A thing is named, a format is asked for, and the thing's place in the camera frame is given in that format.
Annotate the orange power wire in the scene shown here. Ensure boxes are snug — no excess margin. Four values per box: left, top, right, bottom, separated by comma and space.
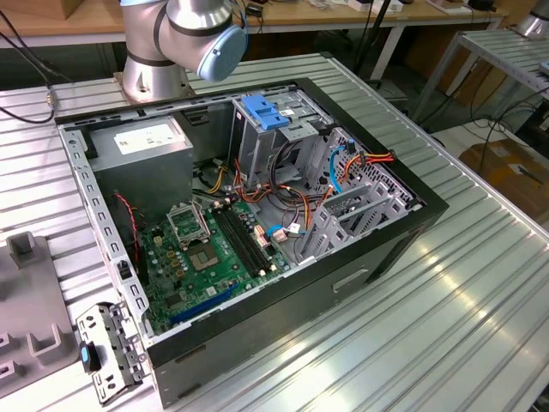
336, 148, 396, 184

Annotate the metal disk bay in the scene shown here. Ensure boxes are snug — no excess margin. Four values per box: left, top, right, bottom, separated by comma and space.
295, 126, 425, 265

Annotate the black RAM slot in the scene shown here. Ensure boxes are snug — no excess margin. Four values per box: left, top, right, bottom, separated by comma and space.
230, 203, 275, 271
214, 208, 258, 279
219, 206, 263, 276
225, 205, 269, 274

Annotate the metal optical drive cage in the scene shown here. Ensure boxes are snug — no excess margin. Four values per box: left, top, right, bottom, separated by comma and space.
228, 91, 335, 190

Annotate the CPU socket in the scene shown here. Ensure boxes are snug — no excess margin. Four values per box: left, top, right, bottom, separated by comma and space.
187, 245, 220, 272

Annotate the blue drive latch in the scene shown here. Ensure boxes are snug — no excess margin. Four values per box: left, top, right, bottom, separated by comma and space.
241, 94, 291, 132

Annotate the metal socket cover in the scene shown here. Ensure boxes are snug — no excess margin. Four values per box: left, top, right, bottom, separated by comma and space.
166, 200, 212, 251

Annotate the black open PC case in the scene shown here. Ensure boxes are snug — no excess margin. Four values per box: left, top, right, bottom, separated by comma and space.
54, 76, 450, 409

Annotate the blue expansion slot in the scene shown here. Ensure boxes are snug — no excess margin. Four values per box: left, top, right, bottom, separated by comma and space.
170, 281, 241, 327

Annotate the green motherboard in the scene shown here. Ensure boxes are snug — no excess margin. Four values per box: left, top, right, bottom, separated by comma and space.
136, 197, 293, 336

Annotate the grey power supply unit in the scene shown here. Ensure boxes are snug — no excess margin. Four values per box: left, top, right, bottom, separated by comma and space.
87, 115, 195, 222

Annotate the black case fan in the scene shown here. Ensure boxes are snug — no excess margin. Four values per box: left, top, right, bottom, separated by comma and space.
114, 192, 150, 287

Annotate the black stand pole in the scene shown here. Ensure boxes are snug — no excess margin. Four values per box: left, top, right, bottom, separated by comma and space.
353, 0, 394, 87

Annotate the brown cardboard box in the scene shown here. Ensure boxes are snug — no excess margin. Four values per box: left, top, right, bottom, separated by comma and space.
458, 139, 549, 224

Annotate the grey parts rack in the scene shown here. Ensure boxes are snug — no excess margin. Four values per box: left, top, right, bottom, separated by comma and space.
0, 230, 82, 398

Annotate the small brown box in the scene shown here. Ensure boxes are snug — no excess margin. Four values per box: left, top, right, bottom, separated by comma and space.
59, 0, 94, 21

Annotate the metal slat side table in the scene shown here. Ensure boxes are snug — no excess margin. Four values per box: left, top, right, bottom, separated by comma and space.
411, 28, 549, 125

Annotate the multicolour wire bundle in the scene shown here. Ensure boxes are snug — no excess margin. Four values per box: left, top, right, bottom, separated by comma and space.
231, 139, 336, 235

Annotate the yellow black power wire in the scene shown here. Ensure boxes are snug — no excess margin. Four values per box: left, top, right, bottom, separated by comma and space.
204, 165, 231, 195

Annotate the blue data wire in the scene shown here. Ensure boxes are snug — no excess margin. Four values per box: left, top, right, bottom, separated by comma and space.
265, 139, 359, 244

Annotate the red black fan wire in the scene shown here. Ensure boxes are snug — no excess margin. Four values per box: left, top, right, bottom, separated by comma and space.
112, 191, 142, 264

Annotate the wooden desk white frame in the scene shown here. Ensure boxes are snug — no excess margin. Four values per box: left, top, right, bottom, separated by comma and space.
0, 0, 510, 85

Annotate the metal card retention bracket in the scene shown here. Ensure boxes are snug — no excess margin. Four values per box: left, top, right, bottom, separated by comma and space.
75, 300, 149, 407

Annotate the blue black bracket clip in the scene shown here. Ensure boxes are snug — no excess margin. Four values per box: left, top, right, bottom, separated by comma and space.
79, 341, 104, 373

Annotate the black cable metal plug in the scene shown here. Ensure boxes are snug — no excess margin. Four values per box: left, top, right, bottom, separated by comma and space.
0, 8, 59, 125

